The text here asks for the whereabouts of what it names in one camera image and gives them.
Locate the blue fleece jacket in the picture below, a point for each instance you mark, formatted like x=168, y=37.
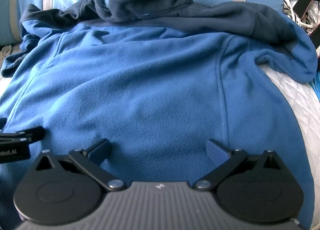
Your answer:
x=150, y=82

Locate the blue knitted cloth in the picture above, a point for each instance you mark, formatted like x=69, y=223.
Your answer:
x=317, y=85

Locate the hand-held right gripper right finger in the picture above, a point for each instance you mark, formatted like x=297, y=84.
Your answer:
x=215, y=152

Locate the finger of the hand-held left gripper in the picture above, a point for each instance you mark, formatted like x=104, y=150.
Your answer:
x=3, y=121
x=25, y=135

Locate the white striped cloth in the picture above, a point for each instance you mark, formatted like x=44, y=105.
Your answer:
x=290, y=8

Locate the white quilted bedspread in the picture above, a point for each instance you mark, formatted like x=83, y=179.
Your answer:
x=295, y=110

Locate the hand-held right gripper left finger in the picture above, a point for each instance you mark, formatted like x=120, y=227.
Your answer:
x=101, y=151

